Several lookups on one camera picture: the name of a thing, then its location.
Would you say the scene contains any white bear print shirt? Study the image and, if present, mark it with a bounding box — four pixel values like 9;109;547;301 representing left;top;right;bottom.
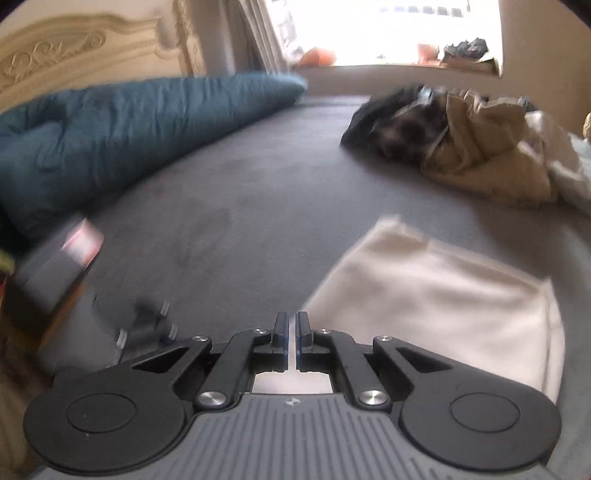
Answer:
301;217;565;401

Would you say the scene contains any carved cream headboard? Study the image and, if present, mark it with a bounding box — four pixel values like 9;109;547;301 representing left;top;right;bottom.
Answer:
1;1;206;110

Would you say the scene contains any teal quilted duvet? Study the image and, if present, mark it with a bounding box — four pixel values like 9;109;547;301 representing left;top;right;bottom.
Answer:
1;73;308;241

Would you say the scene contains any orange object on windowsill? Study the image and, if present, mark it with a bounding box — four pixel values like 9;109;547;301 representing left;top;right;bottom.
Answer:
295;47;337;69

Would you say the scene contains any grey bed sheet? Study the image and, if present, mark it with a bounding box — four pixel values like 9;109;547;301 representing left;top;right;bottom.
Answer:
38;101;590;479

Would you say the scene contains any dark clutter on windowsill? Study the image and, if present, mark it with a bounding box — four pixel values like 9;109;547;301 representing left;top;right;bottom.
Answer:
417;38;500;76

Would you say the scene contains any light window curtain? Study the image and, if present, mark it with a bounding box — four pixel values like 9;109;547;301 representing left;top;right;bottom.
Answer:
224;0;303;74

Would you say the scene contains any white crumpled garment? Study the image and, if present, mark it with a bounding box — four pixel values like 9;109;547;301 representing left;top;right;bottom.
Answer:
525;110;590;216

